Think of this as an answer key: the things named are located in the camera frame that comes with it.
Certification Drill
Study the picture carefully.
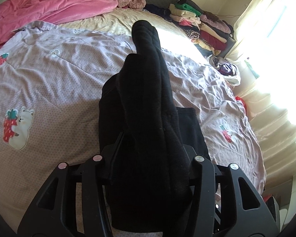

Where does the lilac strawberry patterned quilt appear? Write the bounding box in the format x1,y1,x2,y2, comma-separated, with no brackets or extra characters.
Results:
0,22,266,230

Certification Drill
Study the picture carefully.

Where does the black sweatshirt with orange print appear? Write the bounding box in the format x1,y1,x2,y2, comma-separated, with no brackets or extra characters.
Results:
99,20,215,236

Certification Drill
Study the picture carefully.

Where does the purple and white garment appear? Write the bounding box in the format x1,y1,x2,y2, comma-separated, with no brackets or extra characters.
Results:
207,55,241,86

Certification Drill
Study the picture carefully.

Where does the cream window curtain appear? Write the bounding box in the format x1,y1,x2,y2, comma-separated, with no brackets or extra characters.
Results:
227,0,296,188

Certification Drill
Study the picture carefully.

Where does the stack of folded clothes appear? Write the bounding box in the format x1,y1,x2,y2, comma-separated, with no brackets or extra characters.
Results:
168,0,235,57

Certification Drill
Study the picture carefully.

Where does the dark navy garment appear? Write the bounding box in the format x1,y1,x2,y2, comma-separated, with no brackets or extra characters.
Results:
143,4,174,22

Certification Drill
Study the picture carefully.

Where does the cream yellow bed sheet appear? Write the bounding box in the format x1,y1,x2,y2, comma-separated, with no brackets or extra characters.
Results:
60,8,207,64

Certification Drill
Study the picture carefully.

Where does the pink comforter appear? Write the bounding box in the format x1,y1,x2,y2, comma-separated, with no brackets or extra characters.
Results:
0,0,118,49

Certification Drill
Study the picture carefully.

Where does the red item beside bed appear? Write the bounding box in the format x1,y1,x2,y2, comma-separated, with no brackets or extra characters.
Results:
235,96,247,114

